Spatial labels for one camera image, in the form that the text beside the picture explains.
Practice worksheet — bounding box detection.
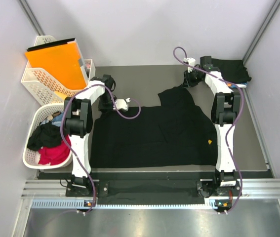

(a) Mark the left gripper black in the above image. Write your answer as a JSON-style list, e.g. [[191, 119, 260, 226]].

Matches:
[[98, 93, 119, 114]]

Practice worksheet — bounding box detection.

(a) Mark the black t shirt flower print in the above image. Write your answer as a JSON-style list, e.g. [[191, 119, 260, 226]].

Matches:
[[90, 86, 218, 168]]

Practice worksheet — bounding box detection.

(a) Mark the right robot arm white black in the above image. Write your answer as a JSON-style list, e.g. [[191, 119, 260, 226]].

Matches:
[[183, 56, 241, 198]]

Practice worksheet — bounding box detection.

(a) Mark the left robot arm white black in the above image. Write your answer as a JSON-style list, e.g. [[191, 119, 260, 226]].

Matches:
[[63, 75, 116, 197]]

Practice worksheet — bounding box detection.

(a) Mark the folded black t shirt stack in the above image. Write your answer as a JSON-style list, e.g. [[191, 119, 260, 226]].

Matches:
[[212, 58, 251, 88]]

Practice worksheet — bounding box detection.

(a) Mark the blue garment in basket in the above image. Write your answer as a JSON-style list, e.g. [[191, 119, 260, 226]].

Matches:
[[40, 111, 63, 127]]

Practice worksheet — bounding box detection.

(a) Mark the orange folder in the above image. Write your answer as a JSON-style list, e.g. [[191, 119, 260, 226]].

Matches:
[[25, 39, 88, 90]]

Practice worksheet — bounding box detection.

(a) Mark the white perforated file organizer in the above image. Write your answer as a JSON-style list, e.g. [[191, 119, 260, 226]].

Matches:
[[21, 36, 96, 106]]

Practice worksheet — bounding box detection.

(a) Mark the black garment in basket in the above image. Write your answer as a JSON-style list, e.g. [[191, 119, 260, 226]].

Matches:
[[27, 123, 62, 151]]

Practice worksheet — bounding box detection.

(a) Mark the red garment in basket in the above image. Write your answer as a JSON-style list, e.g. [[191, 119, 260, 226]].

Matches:
[[39, 140, 71, 165]]

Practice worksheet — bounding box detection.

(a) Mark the white oval laundry basket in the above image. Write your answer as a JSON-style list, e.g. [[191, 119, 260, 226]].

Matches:
[[22, 103, 72, 169]]

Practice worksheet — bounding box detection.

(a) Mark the black folder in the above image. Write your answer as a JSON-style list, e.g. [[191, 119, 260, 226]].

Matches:
[[27, 38, 75, 52]]

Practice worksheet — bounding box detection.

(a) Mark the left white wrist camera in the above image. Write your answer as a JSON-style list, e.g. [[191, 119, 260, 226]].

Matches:
[[114, 98, 131, 111]]

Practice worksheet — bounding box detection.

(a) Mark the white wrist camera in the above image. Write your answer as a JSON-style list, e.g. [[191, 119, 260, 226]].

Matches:
[[183, 57, 196, 73], [114, 98, 131, 111]]

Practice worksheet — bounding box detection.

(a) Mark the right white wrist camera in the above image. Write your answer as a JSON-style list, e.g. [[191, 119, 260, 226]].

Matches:
[[183, 57, 196, 73]]

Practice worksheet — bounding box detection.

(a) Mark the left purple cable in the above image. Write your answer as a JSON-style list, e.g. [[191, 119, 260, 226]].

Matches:
[[60, 83, 142, 214]]

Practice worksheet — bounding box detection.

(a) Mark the purple cable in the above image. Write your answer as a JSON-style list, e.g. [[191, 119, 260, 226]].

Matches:
[[173, 46, 244, 215], [60, 83, 142, 214]]

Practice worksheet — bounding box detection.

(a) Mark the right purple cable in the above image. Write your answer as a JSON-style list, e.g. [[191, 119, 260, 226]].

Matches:
[[173, 46, 244, 215]]

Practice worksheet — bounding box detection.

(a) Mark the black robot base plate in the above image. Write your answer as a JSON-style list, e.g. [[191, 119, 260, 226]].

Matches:
[[74, 172, 240, 205]]

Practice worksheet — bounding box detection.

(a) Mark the aluminium frame rail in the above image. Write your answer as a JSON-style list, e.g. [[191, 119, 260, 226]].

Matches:
[[21, 179, 280, 210]]

